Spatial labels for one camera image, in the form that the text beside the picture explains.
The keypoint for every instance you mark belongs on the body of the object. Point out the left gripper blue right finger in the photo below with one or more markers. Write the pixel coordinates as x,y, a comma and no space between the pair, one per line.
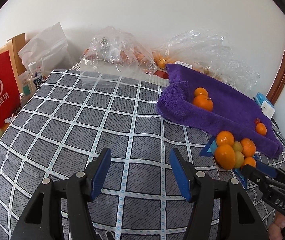
181,173

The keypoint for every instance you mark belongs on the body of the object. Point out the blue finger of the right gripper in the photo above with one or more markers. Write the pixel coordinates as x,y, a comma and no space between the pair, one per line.
264,168

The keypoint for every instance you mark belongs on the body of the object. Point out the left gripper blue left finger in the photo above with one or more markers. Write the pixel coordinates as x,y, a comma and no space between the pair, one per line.
98,172

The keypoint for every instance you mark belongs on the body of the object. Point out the green kiwi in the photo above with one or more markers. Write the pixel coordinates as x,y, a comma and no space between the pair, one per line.
239,157
237,146

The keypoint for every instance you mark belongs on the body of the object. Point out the oval orange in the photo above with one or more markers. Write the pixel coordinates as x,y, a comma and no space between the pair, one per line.
225,156

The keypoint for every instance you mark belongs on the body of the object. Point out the small red tomato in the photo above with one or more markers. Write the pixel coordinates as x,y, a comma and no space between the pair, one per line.
257,121

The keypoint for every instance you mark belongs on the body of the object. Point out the small orange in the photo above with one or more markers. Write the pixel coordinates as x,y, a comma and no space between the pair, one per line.
225,137
200,91

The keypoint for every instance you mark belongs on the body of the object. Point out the large orange with stem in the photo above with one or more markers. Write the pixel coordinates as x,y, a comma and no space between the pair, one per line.
203,102

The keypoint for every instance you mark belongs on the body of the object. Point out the small orange front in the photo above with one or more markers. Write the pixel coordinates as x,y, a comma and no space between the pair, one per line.
200,91

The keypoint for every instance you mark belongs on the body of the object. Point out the person's right hand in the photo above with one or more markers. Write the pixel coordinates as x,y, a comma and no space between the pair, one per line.
274,230

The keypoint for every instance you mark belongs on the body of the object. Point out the grey checked tablecloth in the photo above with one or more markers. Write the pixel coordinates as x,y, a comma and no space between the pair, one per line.
65,126

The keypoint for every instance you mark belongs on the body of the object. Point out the blue white box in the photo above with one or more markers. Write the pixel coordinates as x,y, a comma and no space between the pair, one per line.
265,105

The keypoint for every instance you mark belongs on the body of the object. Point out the purple towel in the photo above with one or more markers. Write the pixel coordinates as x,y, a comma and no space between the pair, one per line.
232,110

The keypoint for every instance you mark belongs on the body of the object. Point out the plastic bottle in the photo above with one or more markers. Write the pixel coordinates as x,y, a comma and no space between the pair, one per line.
35,77

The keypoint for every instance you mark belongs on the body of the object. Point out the clear bag of oranges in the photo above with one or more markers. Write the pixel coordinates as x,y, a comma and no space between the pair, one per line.
209,53

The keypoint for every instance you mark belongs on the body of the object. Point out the clear bag left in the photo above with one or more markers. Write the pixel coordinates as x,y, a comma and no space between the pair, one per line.
117,52

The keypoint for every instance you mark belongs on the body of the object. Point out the white plastic bag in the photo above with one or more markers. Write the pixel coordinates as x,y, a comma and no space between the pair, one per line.
49,49

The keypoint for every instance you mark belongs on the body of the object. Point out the cardboard box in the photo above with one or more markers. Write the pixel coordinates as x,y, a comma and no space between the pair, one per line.
14,45

